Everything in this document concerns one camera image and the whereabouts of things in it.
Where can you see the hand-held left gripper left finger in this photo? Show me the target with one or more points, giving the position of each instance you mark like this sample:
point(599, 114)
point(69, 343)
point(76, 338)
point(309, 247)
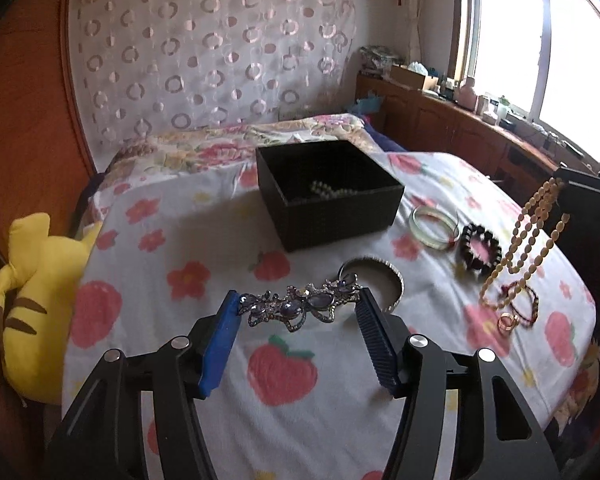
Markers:
point(219, 340)

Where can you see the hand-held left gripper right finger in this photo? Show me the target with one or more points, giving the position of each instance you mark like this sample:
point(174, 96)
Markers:
point(375, 345)

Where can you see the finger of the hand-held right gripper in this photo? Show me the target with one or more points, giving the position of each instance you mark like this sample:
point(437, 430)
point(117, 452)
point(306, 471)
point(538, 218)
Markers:
point(587, 180)

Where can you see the purple jewelled hair clip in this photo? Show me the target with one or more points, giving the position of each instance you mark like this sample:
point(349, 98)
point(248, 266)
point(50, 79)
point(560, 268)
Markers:
point(300, 304)

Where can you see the black jewelry box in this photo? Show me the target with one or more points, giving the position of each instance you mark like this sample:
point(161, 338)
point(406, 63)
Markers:
point(330, 220)

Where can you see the silver rhinestone bangle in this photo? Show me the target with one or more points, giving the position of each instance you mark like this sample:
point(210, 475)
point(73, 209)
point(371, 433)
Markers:
point(399, 280)

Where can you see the strawberry print bedsheet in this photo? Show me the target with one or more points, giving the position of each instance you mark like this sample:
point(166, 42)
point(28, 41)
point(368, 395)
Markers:
point(180, 240)

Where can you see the green jade bangle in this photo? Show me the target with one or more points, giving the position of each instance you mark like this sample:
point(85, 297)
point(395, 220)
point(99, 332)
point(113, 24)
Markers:
point(420, 236)

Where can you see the window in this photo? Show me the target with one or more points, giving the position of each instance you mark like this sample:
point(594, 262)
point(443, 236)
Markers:
point(555, 45)

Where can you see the pink bottle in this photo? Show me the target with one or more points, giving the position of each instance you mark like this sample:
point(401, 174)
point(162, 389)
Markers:
point(467, 92)

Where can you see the wooden cabinet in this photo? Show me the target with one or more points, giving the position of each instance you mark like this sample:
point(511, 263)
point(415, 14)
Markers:
point(445, 125)

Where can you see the yellow striped plush toy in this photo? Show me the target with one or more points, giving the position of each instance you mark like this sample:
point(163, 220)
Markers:
point(35, 305)

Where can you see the floral quilt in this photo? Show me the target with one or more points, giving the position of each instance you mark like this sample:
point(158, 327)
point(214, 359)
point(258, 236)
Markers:
point(205, 145)

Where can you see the cardboard box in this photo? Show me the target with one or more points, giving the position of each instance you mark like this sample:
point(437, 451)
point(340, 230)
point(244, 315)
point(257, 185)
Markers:
point(412, 78)

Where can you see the dark blue cloth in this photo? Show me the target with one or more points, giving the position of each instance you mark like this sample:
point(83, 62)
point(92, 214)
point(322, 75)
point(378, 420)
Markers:
point(386, 139)

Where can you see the beige window curtain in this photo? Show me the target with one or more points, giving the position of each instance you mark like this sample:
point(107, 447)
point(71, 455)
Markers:
point(427, 10)

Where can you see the circle pattern curtain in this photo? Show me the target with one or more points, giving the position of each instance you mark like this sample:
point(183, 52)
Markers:
point(205, 45)

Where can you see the wooden headboard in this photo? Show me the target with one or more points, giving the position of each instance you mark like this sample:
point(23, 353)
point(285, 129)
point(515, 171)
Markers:
point(25, 110)

